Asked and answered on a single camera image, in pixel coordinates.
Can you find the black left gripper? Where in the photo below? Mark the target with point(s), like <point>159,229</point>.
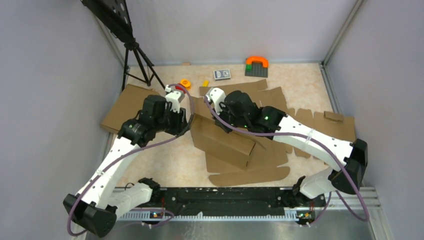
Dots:
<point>180,117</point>

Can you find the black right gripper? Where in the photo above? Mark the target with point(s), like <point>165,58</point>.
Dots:
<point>227,129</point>

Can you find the large cardboard box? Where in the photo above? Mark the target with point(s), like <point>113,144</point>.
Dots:
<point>233,158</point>

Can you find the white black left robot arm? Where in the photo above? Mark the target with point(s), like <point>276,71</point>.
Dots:
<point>95,207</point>

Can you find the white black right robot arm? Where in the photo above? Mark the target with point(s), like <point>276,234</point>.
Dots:
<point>347,161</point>

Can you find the folded brown cardboard box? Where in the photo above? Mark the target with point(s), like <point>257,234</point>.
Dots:
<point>126,107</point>

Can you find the small red toy piece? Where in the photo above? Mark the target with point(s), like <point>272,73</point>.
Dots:
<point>184,84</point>

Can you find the flat cardboard blank at right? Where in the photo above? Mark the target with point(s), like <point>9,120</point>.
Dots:
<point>327,122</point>

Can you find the orange green grey toy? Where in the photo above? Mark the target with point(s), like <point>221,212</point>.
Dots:
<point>256,66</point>

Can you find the black tripod stand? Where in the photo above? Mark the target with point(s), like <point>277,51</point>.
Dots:
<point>114,14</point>

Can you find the aluminium frame rail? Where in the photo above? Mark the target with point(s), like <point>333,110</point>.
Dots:
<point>299,216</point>

